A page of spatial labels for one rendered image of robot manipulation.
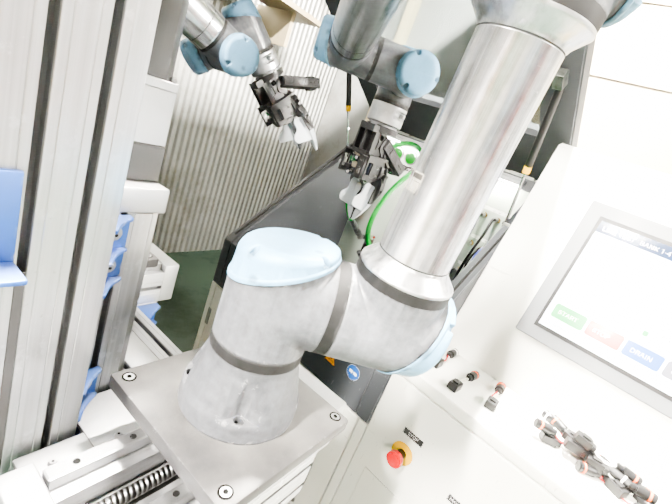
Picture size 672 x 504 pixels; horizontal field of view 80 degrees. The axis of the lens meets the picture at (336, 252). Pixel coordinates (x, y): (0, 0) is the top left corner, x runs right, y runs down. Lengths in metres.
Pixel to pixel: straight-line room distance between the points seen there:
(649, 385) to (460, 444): 0.40
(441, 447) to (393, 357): 0.49
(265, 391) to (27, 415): 0.26
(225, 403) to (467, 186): 0.34
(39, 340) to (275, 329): 0.24
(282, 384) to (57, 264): 0.26
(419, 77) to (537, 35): 0.36
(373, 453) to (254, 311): 0.67
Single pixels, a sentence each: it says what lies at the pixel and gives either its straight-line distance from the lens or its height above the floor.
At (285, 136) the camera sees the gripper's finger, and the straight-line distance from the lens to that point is 1.11.
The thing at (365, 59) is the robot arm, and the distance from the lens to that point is 0.75.
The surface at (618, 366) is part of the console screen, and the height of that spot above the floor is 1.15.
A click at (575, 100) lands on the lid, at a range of 1.09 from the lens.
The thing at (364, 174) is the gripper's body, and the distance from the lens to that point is 0.85.
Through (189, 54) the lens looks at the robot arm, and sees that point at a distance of 0.97.
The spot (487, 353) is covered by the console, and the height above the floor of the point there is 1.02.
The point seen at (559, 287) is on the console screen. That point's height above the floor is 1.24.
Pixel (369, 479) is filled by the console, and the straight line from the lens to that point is 1.08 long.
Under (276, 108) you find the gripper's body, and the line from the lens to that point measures 1.02.
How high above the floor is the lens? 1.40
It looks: 17 degrees down
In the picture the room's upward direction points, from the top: 21 degrees clockwise
